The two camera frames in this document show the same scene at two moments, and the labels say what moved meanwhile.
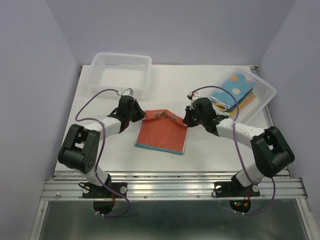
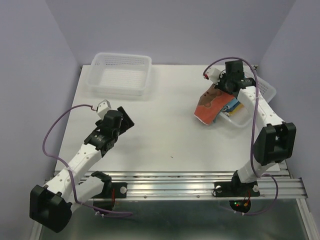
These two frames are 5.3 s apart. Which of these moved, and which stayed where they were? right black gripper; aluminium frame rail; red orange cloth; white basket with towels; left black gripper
Moved: right black gripper; red orange cloth; left black gripper
Stayed: white basket with towels; aluminium frame rail
